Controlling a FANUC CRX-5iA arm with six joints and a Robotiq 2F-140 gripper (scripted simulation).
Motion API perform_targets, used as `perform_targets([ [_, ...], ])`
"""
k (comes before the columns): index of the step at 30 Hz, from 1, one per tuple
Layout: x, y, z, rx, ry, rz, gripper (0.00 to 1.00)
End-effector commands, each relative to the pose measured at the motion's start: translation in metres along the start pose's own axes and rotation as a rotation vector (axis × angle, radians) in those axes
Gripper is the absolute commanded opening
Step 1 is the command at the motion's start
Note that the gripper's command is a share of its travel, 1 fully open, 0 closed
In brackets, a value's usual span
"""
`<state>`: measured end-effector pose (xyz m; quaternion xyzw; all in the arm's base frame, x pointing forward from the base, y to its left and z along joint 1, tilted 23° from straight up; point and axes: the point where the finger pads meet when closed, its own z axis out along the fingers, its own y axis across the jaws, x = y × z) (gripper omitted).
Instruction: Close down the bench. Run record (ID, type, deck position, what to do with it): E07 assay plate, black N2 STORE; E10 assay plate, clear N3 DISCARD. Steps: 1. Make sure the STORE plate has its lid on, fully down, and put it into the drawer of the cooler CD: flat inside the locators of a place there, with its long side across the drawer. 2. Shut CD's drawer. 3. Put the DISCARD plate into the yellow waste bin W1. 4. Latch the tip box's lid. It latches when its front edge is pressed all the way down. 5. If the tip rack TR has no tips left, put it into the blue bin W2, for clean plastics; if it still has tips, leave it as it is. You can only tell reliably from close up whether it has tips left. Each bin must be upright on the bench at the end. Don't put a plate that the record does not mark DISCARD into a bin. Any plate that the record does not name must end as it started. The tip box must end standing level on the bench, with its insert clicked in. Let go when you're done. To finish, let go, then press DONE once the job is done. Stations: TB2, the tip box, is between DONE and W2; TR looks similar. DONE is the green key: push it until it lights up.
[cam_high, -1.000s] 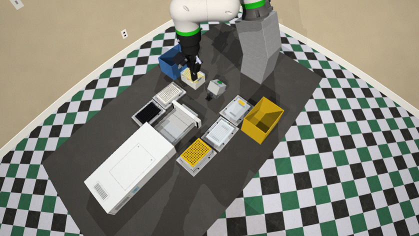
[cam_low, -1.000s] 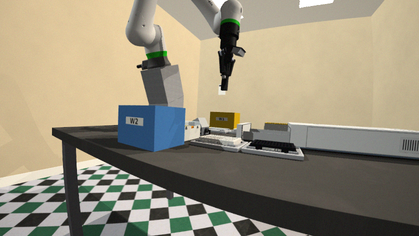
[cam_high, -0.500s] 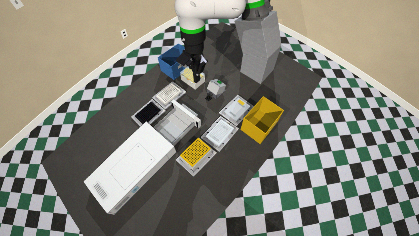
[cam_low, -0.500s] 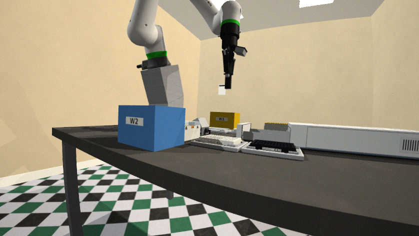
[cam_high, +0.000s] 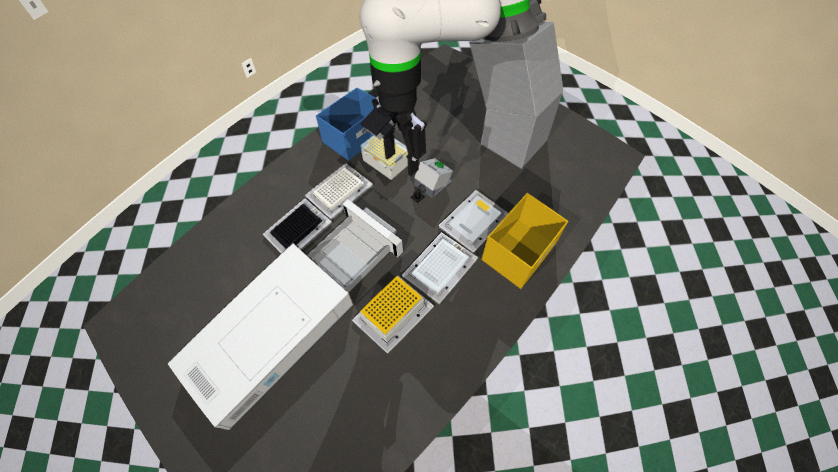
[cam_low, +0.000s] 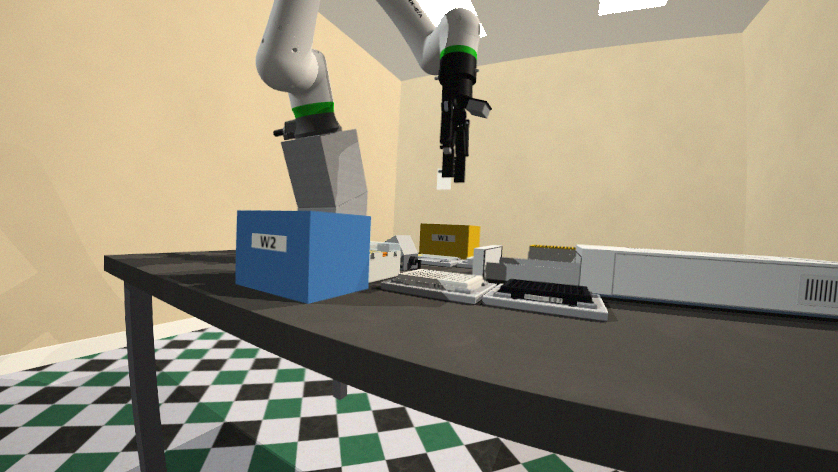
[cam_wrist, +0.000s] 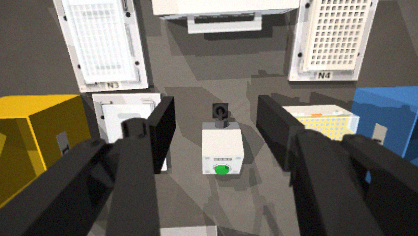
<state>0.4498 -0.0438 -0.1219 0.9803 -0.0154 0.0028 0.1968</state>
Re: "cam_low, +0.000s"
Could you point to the yellow plate with grid of dark holes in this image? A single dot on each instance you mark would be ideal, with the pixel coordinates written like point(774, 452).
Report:
point(552, 253)

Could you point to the yellow bin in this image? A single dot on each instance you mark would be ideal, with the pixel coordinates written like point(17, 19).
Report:
point(449, 240)

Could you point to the blue box labelled w2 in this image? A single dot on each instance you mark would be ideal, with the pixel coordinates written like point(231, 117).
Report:
point(307, 256)

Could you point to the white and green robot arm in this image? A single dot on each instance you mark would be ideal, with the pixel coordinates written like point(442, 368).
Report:
point(285, 60)

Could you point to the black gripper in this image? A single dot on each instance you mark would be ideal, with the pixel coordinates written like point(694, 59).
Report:
point(456, 89)

